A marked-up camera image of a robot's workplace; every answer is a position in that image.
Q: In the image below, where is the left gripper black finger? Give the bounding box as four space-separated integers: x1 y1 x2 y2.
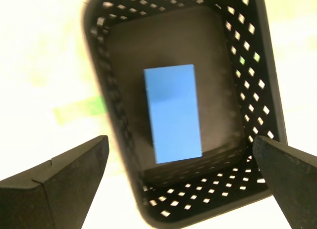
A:
252 135 317 229
0 135 109 229

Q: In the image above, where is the black perforated plastic basket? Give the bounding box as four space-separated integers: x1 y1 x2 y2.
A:
80 0 289 229

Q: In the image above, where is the blue rectangular block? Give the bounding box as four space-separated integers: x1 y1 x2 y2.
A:
143 63 204 165

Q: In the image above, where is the long green tape strip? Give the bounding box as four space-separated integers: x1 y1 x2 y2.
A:
53 56 261 125

